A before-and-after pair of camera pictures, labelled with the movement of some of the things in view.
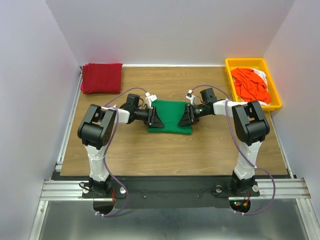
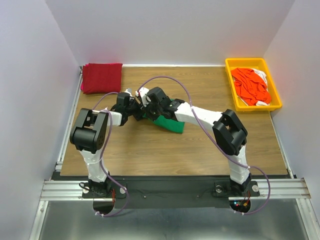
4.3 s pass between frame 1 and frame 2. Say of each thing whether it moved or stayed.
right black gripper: moved
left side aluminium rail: stayed
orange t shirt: stayed
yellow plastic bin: stayed
